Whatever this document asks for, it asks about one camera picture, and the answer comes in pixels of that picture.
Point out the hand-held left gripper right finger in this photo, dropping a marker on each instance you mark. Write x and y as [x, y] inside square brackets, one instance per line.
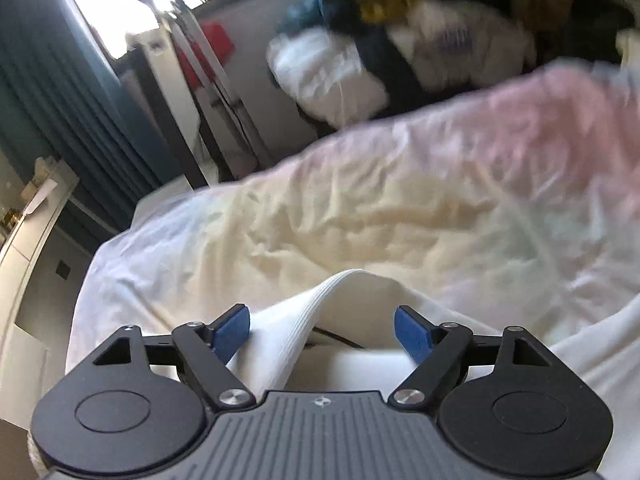
[411, 332]

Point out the white metal rack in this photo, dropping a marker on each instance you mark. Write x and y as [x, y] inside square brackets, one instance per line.
[200, 85]

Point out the white cabinet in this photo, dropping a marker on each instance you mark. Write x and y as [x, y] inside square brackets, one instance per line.
[22, 270]

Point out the red bag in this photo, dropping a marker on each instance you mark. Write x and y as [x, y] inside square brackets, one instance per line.
[207, 52]

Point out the pile of mixed clothes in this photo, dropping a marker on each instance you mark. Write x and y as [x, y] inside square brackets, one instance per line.
[400, 45]

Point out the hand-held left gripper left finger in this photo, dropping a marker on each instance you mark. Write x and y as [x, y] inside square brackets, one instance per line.
[233, 329]

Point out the teal curtain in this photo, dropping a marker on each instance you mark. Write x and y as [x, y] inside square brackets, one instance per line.
[65, 100]

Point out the white ribbed garment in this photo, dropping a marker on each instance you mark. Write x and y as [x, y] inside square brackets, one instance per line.
[292, 332]

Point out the white bed sheet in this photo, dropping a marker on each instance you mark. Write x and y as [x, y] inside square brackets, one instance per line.
[380, 200]

